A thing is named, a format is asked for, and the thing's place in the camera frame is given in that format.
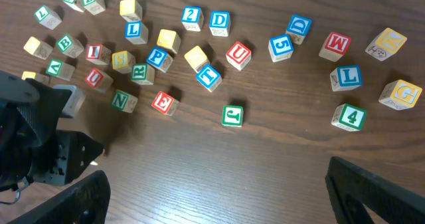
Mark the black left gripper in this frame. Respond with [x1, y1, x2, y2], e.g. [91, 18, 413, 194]
[1, 71, 104, 191]

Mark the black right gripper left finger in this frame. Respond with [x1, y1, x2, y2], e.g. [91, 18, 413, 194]
[11, 170, 111, 224]

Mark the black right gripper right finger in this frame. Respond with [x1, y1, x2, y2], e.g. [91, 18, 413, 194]
[325, 156, 424, 223]

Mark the red I letter block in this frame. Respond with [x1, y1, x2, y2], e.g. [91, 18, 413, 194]
[86, 44, 112, 65]

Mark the blue 2 number block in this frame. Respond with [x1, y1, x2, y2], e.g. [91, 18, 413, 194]
[181, 6, 204, 32]

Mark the yellow K block left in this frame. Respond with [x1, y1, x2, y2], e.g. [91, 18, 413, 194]
[21, 71, 50, 86]

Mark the yellow k block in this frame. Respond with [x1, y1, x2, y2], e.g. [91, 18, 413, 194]
[21, 71, 50, 86]
[365, 27, 407, 61]

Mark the green 4 number block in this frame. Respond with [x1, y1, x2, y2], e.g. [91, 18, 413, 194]
[331, 104, 367, 132]

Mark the green V letter block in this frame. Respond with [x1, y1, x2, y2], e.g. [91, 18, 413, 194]
[46, 59, 75, 81]

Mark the red U block left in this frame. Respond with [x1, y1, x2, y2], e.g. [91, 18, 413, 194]
[84, 68, 114, 93]

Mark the red u block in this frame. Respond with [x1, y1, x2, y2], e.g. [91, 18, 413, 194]
[226, 41, 252, 70]
[84, 68, 114, 93]

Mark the yellow C letter block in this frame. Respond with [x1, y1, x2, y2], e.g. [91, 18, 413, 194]
[23, 37, 53, 60]

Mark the green N letter block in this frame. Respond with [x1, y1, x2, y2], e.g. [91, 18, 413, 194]
[111, 90, 138, 113]

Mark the yellow G letter block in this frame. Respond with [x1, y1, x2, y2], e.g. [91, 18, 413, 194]
[379, 80, 422, 110]

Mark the green B letter block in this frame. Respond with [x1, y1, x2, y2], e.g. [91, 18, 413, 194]
[56, 34, 84, 58]

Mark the blue L block right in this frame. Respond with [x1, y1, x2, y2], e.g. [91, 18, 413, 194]
[330, 65, 363, 92]

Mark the blue l block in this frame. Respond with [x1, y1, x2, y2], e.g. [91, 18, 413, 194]
[124, 21, 149, 45]
[330, 65, 363, 92]

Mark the red E letter block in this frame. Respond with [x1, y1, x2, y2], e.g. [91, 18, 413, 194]
[151, 91, 179, 116]

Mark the yellow S letter block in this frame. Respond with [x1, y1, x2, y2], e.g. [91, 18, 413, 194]
[112, 51, 135, 74]

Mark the green R letter block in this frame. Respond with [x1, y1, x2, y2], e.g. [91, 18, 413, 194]
[131, 63, 155, 85]

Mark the green L letter block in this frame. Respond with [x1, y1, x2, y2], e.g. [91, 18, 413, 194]
[34, 5, 62, 30]

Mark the green J block centre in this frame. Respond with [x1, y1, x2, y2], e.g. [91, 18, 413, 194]
[222, 105, 244, 127]

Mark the red M letter block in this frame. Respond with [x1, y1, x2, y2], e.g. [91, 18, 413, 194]
[319, 32, 351, 62]

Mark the yellow K block right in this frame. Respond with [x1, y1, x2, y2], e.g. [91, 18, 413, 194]
[365, 27, 407, 61]

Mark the blue P letter block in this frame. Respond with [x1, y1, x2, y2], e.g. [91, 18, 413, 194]
[146, 47, 173, 73]

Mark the blue L block middle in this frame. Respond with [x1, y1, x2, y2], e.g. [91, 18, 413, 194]
[124, 21, 149, 45]

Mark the blue 5 number block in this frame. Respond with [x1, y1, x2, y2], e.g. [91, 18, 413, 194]
[268, 34, 294, 62]

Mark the green Z letter block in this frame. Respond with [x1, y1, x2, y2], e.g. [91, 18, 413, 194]
[82, 0, 106, 15]

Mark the blue D block tilted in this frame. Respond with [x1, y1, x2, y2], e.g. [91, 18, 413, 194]
[286, 15, 312, 45]

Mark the yellow block top middle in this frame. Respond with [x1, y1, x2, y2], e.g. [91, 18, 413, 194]
[120, 0, 143, 22]

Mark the red U block right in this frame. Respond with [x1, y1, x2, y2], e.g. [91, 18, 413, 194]
[226, 41, 252, 70]

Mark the yellow O letter block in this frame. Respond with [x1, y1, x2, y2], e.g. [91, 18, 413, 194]
[157, 29, 181, 54]

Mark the blue T letter block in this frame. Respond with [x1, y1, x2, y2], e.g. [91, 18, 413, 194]
[196, 64, 222, 92]

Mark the yellow block centre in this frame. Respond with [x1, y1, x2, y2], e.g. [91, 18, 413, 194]
[184, 46, 210, 73]

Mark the blue D block upright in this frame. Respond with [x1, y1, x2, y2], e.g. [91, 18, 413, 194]
[209, 11, 231, 37]

